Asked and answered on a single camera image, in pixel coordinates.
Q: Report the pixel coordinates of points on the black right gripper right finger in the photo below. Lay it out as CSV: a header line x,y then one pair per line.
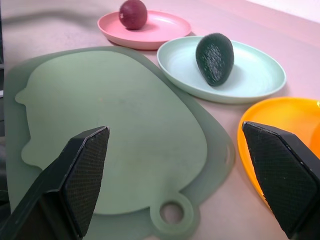
x,y
277,172

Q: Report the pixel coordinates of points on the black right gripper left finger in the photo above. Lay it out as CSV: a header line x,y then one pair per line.
x,y
75,180

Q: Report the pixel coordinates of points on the orange plate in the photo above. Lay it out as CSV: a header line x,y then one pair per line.
x,y
295,115

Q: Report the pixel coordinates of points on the light green plate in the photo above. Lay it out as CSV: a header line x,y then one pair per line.
x,y
255,72

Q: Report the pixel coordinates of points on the pink plate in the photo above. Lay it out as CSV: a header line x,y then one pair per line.
x,y
160,27

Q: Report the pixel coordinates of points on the green cutting board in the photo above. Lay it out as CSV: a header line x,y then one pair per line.
x,y
120,120

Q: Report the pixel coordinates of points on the dark green avocado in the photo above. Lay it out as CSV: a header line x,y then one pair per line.
x,y
214,60

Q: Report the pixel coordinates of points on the dark red round fruit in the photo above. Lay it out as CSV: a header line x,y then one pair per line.
x,y
133,14

